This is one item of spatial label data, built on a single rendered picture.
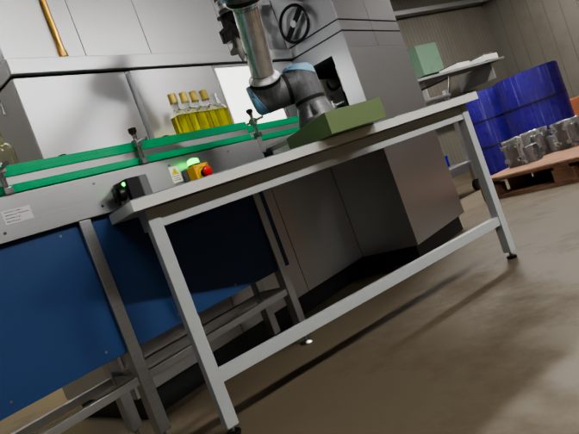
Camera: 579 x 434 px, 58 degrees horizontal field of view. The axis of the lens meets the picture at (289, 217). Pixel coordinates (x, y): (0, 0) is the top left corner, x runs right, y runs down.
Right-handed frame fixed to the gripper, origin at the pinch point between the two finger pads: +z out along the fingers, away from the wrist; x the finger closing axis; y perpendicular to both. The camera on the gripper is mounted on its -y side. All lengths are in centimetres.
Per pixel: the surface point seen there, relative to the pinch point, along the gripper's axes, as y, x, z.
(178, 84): 42.0, 2.1, -5.9
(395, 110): 7, -117, 33
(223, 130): 16.3, 11.3, 23.6
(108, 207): 15, 73, 41
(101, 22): 45, 28, -36
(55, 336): 17, 102, 71
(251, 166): -21, 43, 44
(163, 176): 15, 49, 36
